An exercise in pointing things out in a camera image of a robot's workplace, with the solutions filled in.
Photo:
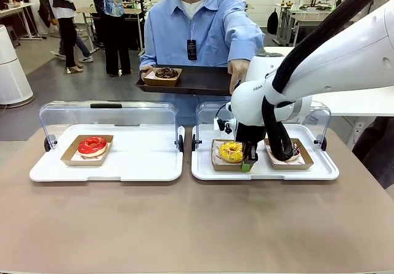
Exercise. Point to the clear display lid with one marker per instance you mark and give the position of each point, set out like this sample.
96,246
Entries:
147,114
204,111

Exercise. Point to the yellow sprinkle donut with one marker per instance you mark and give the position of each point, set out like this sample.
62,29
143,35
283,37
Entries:
226,154

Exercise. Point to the person in black vest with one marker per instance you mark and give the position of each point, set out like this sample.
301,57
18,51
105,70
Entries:
66,40

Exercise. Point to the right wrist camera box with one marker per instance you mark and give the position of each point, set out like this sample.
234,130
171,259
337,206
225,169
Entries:
226,126

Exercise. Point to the brown cardboard donut box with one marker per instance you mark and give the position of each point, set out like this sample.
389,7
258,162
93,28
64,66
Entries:
83,163
224,167
160,82
295,166

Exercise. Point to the chocolate sprinkle donut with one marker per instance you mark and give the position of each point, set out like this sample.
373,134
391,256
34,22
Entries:
160,74

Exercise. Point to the person in patterned shirt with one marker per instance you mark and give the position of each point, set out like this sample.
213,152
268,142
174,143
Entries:
115,40

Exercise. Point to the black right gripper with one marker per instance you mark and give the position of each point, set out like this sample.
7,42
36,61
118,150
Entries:
249,134

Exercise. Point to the red glazed donut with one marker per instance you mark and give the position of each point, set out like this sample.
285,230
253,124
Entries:
84,149

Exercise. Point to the black serving tray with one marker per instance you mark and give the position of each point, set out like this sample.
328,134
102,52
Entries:
203,83

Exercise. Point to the light background desk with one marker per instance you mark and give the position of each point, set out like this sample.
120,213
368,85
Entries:
15,9

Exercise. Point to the person's left forearm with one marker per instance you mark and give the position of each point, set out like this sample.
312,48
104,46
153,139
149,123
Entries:
246,46

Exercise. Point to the white paper liner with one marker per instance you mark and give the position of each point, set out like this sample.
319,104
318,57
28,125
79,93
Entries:
216,158
80,158
151,74
301,162

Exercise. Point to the white power strip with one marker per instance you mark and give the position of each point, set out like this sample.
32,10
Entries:
358,130

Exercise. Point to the seated person in dark trousers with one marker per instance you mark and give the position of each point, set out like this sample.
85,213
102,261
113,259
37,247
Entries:
378,151

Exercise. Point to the person's left hand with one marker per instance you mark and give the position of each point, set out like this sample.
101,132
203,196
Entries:
237,70

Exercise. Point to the black backpack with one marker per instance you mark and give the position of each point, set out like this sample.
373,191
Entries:
272,23

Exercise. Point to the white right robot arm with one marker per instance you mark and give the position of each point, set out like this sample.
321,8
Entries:
338,58

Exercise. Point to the person's right hand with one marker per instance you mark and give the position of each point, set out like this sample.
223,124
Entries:
144,70

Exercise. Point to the person in blue shirt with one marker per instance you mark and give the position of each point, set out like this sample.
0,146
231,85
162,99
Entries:
172,34

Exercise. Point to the white display tray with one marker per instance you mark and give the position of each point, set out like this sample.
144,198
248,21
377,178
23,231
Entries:
215,175
138,163

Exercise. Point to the person's right forearm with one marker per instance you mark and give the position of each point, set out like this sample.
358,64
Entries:
147,60

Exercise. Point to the white background work table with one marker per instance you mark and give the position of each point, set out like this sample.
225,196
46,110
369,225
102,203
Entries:
307,20

